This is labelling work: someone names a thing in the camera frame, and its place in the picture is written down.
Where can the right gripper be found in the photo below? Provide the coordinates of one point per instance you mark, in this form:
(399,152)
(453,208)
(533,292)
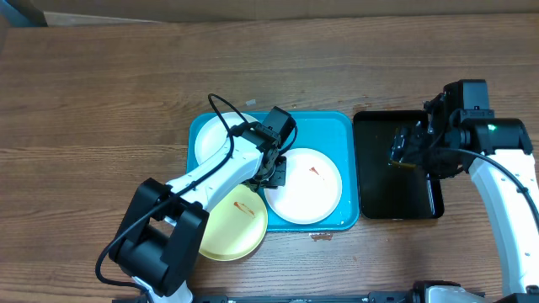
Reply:
(419,140)

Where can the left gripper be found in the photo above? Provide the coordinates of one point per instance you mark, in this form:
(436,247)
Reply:
(280,178)

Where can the yellow green sponge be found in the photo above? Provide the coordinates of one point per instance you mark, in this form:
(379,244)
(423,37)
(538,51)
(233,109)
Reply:
(402,165)

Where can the small clear tape scrap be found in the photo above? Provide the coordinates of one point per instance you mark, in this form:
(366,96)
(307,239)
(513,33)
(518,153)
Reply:
(251,102)

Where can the teal plastic tray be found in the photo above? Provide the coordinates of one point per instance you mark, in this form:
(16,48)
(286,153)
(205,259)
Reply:
(331,133)

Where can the yellow plate with stain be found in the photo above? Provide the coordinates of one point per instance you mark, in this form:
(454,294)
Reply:
(236,226)

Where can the white plate with red stain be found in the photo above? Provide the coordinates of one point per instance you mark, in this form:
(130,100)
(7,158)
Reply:
(312,190)

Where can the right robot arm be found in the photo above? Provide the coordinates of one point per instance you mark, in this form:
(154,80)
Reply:
(463,135)

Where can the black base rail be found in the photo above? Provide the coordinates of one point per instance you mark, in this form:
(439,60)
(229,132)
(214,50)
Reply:
(373,297)

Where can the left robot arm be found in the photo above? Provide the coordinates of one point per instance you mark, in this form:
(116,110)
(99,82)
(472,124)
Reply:
(159,237)

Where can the black rectangular water tray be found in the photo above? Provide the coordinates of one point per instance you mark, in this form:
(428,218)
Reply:
(388,191)

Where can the white plate upper left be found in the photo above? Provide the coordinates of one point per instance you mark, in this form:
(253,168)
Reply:
(213,134)

